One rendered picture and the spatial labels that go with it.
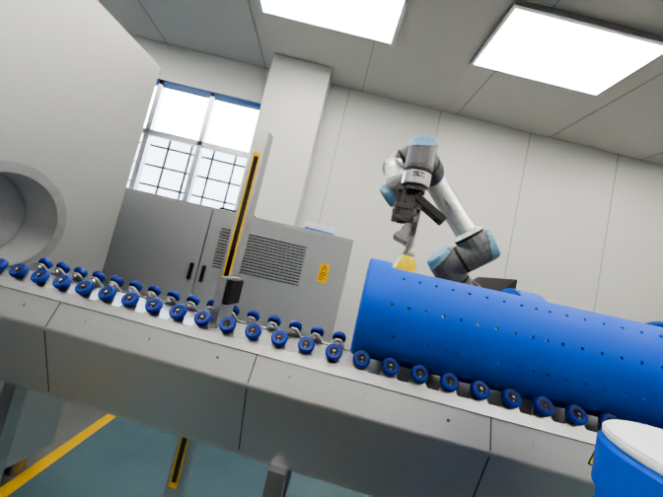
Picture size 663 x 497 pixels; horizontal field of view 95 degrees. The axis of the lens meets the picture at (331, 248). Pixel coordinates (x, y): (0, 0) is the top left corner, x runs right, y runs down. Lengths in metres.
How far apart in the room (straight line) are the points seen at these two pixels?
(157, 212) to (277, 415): 1.99
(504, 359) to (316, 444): 0.51
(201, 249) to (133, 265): 0.50
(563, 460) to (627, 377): 0.24
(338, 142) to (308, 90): 0.66
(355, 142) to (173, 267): 2.48
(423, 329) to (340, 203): 2.95
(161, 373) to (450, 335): 0.76
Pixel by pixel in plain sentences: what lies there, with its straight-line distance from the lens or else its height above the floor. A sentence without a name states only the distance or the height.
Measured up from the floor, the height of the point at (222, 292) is 1.04.
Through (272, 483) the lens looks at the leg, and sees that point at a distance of 1.01.
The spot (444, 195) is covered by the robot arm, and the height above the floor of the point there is 1.67.
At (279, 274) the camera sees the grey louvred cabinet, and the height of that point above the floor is 1.07.
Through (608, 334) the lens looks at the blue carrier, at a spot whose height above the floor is 1.17.
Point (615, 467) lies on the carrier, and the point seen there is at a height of 1.00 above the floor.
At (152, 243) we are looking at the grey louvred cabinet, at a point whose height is 1.09.
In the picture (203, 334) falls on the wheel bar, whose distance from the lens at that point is 0.93.
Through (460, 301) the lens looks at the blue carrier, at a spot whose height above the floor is 1.17.
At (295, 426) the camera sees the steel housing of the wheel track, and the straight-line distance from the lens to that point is 0.91.
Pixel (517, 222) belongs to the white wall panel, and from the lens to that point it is 4.32.
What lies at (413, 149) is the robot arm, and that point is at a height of 1.60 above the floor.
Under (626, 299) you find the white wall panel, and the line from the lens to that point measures 5.15.
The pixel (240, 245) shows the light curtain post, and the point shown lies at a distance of 1.33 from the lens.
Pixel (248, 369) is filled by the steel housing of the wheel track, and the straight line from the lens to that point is 0.88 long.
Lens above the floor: 1.16
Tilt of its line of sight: 4 degrees up
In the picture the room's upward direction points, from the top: 13 degrees clockwise
